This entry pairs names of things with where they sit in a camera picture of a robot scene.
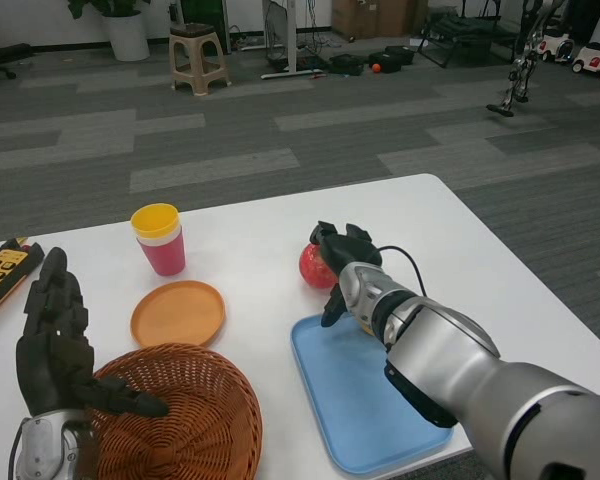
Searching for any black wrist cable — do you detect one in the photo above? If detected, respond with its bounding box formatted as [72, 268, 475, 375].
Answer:
[377, 244, 426, 299]
[7, 418, 26, 480]

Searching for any silver humanoid robot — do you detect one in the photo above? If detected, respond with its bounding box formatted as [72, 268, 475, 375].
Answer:
[485, 0, 566, 119]

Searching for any yellow plastic cup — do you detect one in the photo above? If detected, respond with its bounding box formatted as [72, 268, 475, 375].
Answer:
[130, 203, 181, 239]

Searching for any beige plastic stool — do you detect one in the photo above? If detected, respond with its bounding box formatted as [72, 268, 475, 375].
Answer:
[168, 22, 231, 96]

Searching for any white plastic cup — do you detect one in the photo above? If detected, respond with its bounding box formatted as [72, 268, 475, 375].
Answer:
[134, 227, 183, 247]

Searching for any pink plastic cup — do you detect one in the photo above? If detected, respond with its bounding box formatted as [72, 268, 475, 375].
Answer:
[137, 232, 187, 277]

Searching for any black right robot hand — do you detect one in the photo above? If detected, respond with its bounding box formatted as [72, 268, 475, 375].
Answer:
[308, 220, 384, 329]

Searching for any orange plastic plate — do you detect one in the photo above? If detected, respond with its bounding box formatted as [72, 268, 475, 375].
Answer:
[129, 280, 227, 350]

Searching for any white toy car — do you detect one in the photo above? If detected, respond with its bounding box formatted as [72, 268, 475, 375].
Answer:
[572, 42, 600, 81]
[537, 27, 579, 64]

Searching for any yellow black remote controller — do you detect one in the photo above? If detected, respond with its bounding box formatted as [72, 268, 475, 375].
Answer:
[0, 238, 46, 329]

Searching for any red apple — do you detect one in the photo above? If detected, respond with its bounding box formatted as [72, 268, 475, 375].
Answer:
[298, 242, 342, 291]

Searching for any blue plastic tray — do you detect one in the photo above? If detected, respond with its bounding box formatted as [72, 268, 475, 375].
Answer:
[290, 312, 455, 474]

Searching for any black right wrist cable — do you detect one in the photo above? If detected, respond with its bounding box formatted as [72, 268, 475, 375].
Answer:
[377, 244, 426, 299]

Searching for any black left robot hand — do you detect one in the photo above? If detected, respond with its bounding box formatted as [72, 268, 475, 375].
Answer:
[15, 246, 170, 419]

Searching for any black computer tower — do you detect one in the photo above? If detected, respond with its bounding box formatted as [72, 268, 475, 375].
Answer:
[179, 0, 232, 55]

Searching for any potted plant white pot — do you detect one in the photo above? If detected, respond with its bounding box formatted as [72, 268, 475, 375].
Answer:
[67, 0, 154, 63]

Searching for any large brown cardboard box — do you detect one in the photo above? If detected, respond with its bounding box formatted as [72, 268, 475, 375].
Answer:
[373, 0, 416, 37]

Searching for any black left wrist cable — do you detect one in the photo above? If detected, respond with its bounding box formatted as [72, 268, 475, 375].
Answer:
[7, 418, 26, 480]

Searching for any taped brown cardboard box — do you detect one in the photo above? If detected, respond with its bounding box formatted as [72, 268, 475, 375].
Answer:
[331, 0, 376, 39]

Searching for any black equipment bag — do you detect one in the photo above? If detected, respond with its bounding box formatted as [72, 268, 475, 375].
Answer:
[368, 44, 416, 75]
[328, 52, 365, 77]

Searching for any black folding chair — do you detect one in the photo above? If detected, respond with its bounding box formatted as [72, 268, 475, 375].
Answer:
[417, 9, 524, 69]

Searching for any brown wicker basket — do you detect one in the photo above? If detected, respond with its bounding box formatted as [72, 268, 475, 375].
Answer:
[82, 343, 264, 480]

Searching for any white standing desk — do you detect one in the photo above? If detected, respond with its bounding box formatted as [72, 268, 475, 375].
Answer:
[259, 0, 326, 80]

